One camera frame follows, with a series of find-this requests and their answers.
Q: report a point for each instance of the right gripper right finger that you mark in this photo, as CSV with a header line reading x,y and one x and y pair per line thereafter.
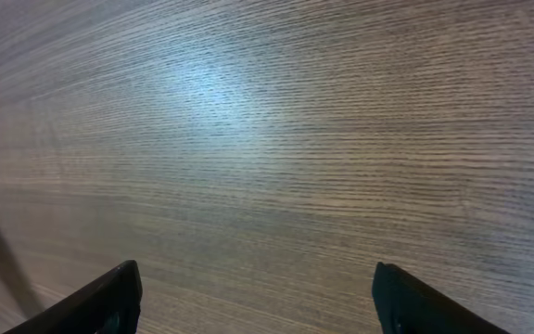
x,y
406,305

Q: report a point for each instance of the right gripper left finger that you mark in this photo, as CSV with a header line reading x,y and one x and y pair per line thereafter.
x,y
109,304

